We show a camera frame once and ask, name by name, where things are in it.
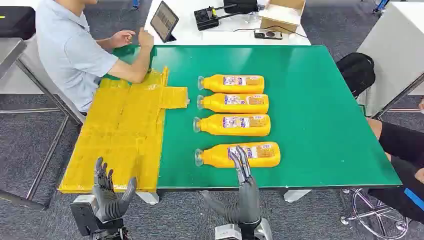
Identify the robot left hand grey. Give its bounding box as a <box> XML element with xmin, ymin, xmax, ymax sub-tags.
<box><xmin>92</xmin><ymin>157</ymin><xmax>138</xmax><ymax>223</ymax></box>

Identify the person's left hand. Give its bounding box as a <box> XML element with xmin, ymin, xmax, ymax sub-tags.
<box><xmin>110</xmin><ymin>29</ymin><xmax>137</xmax><ymax>49</ymax></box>

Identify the robot right hand grey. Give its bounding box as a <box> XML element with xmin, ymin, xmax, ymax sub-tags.
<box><xmin>200</xmin><ymin>145</ymin><xmax>263</xmax><ymax>226</ymax></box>

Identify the person's right hand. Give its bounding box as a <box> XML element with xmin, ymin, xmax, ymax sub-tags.
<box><xmin>137</xmin><ymin>27</ymin><xmax>155</xmax><ymax>51</ymax></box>

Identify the orange drink bottle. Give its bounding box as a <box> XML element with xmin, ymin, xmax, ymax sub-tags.
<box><xmin>194</xmin><ymin>141</ymin><xmax>282</xmax><ymax>169</ymax></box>
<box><xmin>193</xmin><ymin>113</ymin><xmax>272</xmax><ymax>138</ymax></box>
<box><xmin>197</xmin><ymin>74</ymin><xmax>266</xmax><ymax>95</ymax></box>
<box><xmin>196</xmin><ymin>93</ymin><xmax>270</xmax><ymax>115</ymax></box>

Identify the black tablet on stand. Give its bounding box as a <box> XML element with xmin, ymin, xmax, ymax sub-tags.
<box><xmin>149</xmin><ymin>0</ymin><xmax>180</xmax><ymax>44</ymax></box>

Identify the white table foot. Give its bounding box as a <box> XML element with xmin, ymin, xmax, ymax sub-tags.
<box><xmin>283</xmin><ymin>189</ymin><xmax>313</xmax><ymax>204</ymax></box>
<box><xmin>135</xmin><ymin>191</ymin><xmax>161</xmax><ymax>206</ymax></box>

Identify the white table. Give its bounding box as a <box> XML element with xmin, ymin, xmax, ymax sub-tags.
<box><xmin>144</xmin><ymin>0</ymin><xmax>312</xmax><ymax>47</ymax></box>

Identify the seated person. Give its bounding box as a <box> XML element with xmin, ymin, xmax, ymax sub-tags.
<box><xmin>34</xmin><ymin>0</ymin><xmax>155</xmax><ymax>116</ymax></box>

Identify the black clamp device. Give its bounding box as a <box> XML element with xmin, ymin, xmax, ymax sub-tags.
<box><xmin>193</xmin><ymin>3</ymin><xmax>234</xmax><ymax>32</ymax></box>

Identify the yellow sheet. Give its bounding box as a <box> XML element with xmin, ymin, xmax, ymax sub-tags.
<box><xmin>58</xmin><ymin>66</ymin><xmax>190</xmax><ymax>195</ymax></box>

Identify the steel-framed table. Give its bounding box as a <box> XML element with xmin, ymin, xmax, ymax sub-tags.
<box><xmin>0</xmin><ymin>37</ymin><xmax>86</xmax><ymax>212</ymax></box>

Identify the black box device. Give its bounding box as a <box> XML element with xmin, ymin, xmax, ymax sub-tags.
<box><xmin>223</xmin><ymin>0</ymin><xmax>260</xmax><ymax>15</ymax></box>

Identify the black bag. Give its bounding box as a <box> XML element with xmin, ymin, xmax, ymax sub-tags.
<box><xmin>0</xmin><ymin>5</ymin><xmax>37</xmax><ymax>42</ymax></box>

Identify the green table mat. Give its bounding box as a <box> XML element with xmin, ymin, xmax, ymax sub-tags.
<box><xmin>102</xmin><ymin>44</ymin><xmax>403</xmax><ymax>192</ymax></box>

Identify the chrome stool base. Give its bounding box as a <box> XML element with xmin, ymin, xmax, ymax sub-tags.
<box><xmin>340</xmin><ymin>187</ymin><xmax>412</xmax><ymax>240</ymax></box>

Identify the open cardboard box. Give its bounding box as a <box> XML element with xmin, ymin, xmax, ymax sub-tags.
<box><xmin>257</xmin><ymin>0</ymin><xmax>307</xmax><ymax>35</ymax></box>

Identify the person in dark trousers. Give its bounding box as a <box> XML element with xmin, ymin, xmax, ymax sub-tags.
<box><xmin>365</xmin><ymin>98</ymin><xmax>424</xmax><ymax>223</ymax></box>

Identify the black backpack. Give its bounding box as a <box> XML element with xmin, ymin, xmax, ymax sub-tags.
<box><xmin>335</xmin><ymin>52</ymin><xmax>377</xmax><ymax>99</ymax></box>

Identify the grey metal-legged table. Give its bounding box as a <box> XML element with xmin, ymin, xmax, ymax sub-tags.
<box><xmin>355</xmin><ymin>1</ymin><xmax>424</xmax><ymax>119</ymax></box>

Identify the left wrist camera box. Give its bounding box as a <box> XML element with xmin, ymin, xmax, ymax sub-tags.
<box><xmin>69</xmin><ymin>194</ymin><xmax>101</xmax><ymax>237</ymax></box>

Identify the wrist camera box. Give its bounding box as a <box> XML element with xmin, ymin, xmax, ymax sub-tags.
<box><xmin>69</xmin><ymin>194</ymin><xmax>101</xmax><ymax>237</ymax></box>
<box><xmin>214</xmin><ymin>224</ymin><xmax>243</xmax><ymax>240</ymax></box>

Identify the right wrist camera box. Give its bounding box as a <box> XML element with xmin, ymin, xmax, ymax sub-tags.
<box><xmin>214</xmin><ymin>224</ymin><xmax>243</xmax><ymax>240</ymax></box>

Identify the black cable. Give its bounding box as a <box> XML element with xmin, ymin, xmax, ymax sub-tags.
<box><xmin>232</xmin><ymin>25</ymin><xmax>309</xmax><ymax>39</ymax></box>

